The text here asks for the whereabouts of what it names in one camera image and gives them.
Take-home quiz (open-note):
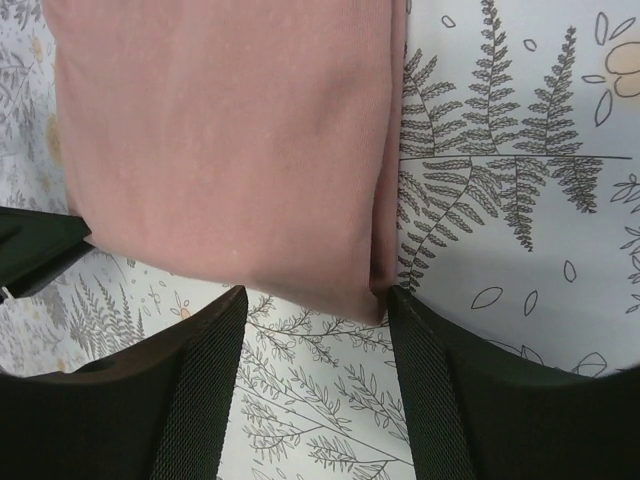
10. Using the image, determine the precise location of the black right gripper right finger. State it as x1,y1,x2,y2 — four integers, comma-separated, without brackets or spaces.
387,286,639,480

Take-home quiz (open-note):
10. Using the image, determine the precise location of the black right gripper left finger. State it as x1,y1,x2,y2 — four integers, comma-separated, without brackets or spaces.
1,287,248,479

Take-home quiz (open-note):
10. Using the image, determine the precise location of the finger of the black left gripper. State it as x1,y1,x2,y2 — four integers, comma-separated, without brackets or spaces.
1,207,93,300

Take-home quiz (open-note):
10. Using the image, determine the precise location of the pink t-shirt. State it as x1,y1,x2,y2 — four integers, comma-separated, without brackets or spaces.
43,1,407,323

